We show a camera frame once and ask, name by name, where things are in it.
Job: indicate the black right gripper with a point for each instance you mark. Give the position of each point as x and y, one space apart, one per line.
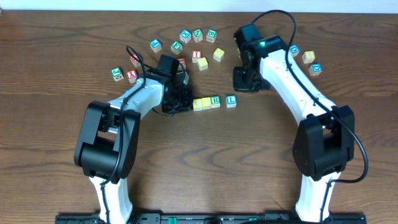
243 84

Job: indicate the blue D block upper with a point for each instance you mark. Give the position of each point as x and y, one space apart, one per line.
294 50

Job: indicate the green E block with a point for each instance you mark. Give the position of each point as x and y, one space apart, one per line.
176 47

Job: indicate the yellow S block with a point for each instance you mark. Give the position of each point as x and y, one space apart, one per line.
202 64

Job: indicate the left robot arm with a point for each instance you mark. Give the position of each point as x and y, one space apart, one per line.
107 143

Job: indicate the yellow 8 block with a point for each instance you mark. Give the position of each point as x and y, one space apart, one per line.
308 57

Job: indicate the red E block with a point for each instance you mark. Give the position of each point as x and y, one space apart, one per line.
134 60

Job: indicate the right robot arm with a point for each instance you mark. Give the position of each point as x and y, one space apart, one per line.
322 147

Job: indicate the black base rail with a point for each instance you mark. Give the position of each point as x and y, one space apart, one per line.
268 217

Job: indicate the red Y block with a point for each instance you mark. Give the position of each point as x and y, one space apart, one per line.
132 76

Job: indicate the green B block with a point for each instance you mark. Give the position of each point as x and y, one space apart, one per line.
211 35

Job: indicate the red I block left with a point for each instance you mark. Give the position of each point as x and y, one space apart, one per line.
196 54

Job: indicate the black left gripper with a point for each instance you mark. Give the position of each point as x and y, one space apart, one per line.
178 104

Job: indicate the red U block centre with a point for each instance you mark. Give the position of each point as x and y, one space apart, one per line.
182 64

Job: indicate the blue P block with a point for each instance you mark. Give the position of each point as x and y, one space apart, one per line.
156 45

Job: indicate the blue D block lower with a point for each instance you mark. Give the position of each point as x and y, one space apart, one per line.
315 69

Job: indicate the blue L block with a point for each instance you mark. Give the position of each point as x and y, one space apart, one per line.
231 101

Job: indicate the green R block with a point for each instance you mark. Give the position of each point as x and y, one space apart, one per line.
215 101

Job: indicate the yellow O block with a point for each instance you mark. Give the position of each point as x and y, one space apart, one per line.
206 103

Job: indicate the green J block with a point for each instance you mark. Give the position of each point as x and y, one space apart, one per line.
117 74

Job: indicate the yellow block upper centre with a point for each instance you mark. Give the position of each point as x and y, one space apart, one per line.
218 54

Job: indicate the blue X block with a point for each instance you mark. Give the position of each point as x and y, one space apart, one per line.
185 36

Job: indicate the yellow C block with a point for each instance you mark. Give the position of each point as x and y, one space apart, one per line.
197 104

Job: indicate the blue d block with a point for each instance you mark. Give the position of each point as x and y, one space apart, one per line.
294 50
315 69

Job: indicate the green N block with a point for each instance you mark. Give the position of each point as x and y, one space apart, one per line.
197 35

